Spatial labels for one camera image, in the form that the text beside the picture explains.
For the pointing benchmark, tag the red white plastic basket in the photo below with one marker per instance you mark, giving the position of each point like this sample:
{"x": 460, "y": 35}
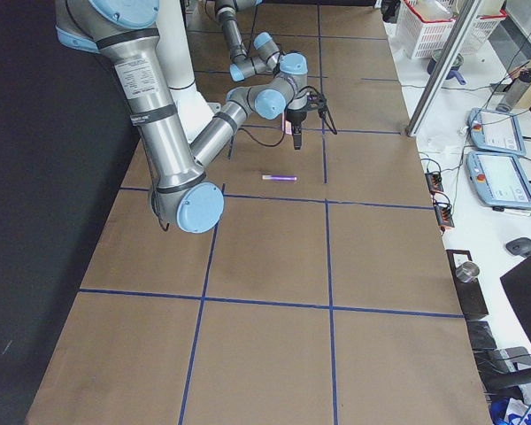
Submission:
{"x": 423, "y": 27}

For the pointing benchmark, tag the pink mesh pen holder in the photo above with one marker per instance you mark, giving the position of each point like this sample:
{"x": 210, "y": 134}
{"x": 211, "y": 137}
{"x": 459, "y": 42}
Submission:
{"x": 286, "y": 125}

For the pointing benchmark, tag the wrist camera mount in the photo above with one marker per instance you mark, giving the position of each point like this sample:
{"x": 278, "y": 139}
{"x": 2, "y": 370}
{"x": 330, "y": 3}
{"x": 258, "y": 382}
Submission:
{"x": 317, "y": 102}

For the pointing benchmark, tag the lower teach pendant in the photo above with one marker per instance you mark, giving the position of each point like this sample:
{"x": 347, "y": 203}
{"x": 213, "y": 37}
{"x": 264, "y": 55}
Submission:
{"x": 499, "y": 180}

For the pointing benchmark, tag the black power strip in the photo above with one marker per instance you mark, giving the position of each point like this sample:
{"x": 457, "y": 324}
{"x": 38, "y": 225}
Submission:
{"x": 440, "y": 201}

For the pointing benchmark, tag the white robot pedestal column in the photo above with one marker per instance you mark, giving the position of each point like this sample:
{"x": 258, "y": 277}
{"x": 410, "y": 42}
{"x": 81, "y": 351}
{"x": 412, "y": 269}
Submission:
{"x": 175, "y": 60}

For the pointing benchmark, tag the metal cup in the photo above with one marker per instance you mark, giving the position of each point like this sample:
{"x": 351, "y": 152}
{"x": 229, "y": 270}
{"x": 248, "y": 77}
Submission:
{"x": 467, "y": 272}

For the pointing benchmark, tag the black computer mouse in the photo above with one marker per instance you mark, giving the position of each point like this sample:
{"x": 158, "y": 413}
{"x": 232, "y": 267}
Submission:
{"x": 519, "y": 247}

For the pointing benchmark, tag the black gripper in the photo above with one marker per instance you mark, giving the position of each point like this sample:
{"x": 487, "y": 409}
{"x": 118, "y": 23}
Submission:
{"x": 296, "y": 118}

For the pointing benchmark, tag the grey water bottle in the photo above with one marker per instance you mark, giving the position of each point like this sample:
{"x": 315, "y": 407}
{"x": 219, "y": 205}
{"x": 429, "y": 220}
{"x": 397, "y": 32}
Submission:
{"x": 515, "y": 91}

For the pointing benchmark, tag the purple highlighter pen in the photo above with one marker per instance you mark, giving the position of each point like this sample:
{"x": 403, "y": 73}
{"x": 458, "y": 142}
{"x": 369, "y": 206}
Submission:
{"x": 278, "y": 178}

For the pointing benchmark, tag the aluminium frame post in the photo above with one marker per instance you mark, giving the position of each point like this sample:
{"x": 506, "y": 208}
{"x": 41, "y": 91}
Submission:
{"x": 458, "y": 34}

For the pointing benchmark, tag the upper teach pendant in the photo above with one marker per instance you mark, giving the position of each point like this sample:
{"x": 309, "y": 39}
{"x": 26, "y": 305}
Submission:
{"x": 496, "y": 131}

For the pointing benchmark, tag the teach pendant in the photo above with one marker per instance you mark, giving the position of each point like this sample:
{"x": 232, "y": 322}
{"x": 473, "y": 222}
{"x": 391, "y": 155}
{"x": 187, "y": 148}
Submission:
{"x": 496, "y": 131}
{"x": 499, "y": 180}

